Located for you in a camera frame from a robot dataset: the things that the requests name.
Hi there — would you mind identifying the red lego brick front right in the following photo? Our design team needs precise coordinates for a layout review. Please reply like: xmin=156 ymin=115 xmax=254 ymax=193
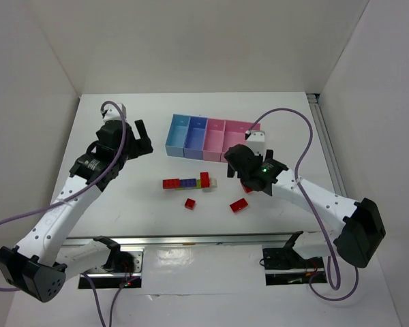
xmin=229 ymin=198 xmax=249 ymax=214

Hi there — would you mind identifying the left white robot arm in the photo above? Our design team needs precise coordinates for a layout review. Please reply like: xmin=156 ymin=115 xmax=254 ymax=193
xmin=0 ymin=120 xmax=153 ymax=302

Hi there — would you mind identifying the red rounded lego brick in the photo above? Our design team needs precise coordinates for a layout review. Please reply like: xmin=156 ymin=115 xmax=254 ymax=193
xmin=200 ymin=172 xmax=210 ymax=188

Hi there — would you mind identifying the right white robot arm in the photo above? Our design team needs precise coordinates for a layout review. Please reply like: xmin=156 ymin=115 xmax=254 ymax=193
xmin=224 ymin=144 xmax=386 ymax=268

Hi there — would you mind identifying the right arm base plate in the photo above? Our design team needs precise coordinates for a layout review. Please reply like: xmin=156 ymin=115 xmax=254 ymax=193
xmin=259 ymin=248 xmax=327 ymax=286

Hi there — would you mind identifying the red long lego brick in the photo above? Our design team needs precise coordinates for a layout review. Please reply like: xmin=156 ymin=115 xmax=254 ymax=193
xmin=162 ymin=178 xmax=181 ymax=189

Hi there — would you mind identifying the red lego brick far right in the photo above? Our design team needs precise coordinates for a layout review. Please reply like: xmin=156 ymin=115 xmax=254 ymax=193
xmin=241 ymin=184 xmax=253 ymax=193

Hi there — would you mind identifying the purple lego brick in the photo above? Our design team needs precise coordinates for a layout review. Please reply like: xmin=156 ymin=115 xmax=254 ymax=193
xmin=179 ymin=178 xmax=197 ymax=188

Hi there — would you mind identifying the aluminium rail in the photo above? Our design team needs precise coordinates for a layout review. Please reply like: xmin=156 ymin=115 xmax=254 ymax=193
xmin=306 ymin=93 xmax=348 ymax=197
xmin=63 ymin=232 xmax=303 ymax=248

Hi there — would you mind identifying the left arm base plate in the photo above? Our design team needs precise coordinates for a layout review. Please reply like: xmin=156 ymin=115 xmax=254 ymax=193
xmin=85 ymin=246 xmax=144 ymax=290

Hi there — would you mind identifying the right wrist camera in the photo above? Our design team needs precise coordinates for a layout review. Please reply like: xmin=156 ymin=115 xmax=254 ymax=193
xmin=245 ymin=130 xmax=266 ymax=156

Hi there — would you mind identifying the aluminium rail right side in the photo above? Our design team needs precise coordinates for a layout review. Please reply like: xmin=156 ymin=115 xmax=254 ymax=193
xmin=306 ymin=93 xmax=348 ymax=197

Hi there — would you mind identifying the small pink bin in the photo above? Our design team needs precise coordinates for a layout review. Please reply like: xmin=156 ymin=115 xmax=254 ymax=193
xmin=202 ymin=119 xmax=226 ymax=162

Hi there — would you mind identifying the light blue bin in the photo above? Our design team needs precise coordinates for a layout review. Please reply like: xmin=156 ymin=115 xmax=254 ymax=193
xmin=165 ymin=114 xmax=190 ymax=157

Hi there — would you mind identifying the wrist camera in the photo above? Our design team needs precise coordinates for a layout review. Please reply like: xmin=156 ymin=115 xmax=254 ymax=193
xmin=100 ymin=103 xmax=127 ymax=123
xmin=245 ymin=130 xmax=266 ymax=156

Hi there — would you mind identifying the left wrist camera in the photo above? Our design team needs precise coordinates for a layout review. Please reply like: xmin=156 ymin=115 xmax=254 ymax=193
xmin=100 ymin=103 xmax=127 ymax=123

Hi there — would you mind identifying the aluminium rail front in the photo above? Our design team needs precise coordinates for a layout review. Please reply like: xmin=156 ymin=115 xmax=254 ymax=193
xmin=63 ymin=232 xmax=303 ymax=248

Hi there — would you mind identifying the white lego brick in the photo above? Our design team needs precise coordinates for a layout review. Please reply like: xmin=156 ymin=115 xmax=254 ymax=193
xmin=202 ymin=178 xmax=217 ymax=192

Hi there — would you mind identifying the small red lego brick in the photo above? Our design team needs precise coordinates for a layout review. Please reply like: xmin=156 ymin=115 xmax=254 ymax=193
xmin=184 ymin=198 xmax=196 ymax=211

